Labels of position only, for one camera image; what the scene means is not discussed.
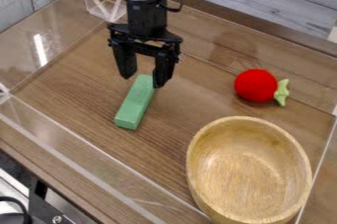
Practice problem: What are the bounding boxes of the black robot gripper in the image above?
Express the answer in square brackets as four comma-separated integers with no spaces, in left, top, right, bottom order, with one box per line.
[107,0,182,88]

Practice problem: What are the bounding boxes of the green rectangular block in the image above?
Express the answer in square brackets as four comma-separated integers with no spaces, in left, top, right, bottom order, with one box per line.
[114,74,154,130]

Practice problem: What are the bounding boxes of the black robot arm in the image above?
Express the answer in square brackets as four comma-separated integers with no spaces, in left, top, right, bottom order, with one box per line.
[107,0,182,89]

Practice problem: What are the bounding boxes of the light wooden bowl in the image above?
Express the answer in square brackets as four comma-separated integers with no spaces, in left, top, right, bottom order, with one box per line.
[185,115,311,224]

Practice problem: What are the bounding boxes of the red plush tomato toy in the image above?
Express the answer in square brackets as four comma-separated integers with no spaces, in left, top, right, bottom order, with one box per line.
[234,68,289,107]

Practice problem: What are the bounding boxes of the clear acrylic tray walls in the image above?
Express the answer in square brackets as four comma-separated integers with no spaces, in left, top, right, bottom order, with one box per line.
[0,0,337,224]

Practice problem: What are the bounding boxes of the clear acrylic corner bracket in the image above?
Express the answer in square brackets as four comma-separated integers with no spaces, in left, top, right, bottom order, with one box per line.
[84,0,126,23]

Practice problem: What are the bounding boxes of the black table leg bracket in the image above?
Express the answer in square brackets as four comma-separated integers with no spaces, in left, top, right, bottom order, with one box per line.
[29,179,74,224]

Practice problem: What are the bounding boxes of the black cable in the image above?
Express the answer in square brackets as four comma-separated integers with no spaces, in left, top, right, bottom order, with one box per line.
[0,195,32,224]

